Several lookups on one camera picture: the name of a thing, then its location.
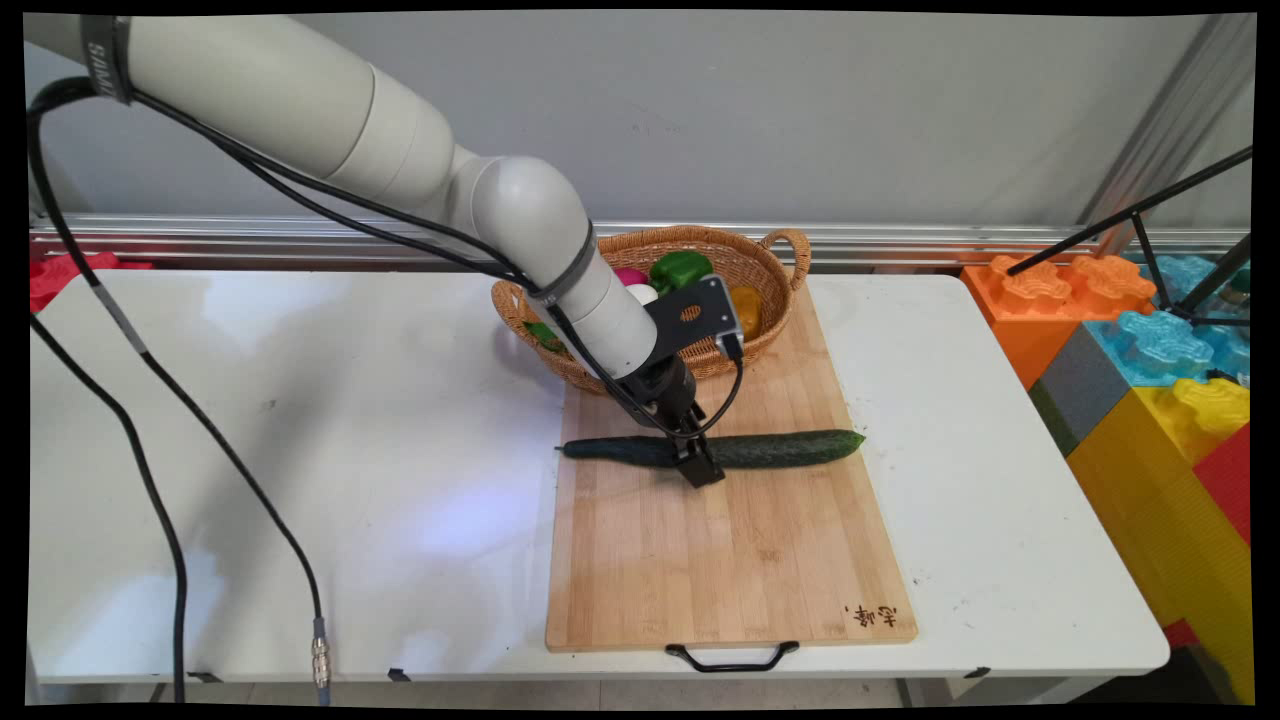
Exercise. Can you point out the blue foam block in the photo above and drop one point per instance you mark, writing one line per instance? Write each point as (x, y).
(1165, 340)

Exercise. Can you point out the green bell pepper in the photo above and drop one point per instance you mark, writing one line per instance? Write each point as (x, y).
(682, 270)

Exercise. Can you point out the magenta round vegetable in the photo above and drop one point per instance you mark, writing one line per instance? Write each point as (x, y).
(630, 276)

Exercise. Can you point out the orange yellow bell pepper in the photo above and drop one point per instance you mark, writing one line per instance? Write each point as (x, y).
(746, 310)

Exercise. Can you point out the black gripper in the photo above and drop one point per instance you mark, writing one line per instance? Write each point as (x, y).
(662, 388)

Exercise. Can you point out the long dark green cucumber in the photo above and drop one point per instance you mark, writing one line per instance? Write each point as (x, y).
(790, 448)

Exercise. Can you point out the small green leafy vegetable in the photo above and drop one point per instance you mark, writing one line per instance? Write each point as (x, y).
(545, 336)

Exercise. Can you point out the white round vegetable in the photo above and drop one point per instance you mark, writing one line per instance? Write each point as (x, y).
(642, 294)

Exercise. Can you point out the red foam block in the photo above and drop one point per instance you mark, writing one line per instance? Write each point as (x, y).
(1228, 480)

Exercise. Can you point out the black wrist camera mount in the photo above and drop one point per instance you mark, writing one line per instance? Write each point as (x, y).
(695, 312)

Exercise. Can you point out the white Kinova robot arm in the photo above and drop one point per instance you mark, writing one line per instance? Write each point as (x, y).
(330, 110)

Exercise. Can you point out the bamboo cutting board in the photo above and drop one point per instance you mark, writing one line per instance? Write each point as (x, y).
(720, 560)

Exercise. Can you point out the orange foam block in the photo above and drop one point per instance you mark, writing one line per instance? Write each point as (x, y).
(1020, 320)

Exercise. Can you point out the grey foam block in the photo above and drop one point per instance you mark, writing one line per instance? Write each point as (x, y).
(1080, 390)

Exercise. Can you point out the woven wicker basket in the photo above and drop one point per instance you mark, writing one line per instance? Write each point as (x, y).
(745, 262)

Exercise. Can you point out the horizontal aluminium rail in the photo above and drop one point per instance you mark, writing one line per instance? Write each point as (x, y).
(900, 240)

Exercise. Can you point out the black tripod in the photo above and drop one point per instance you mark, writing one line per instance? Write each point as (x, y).
(1140, 212)

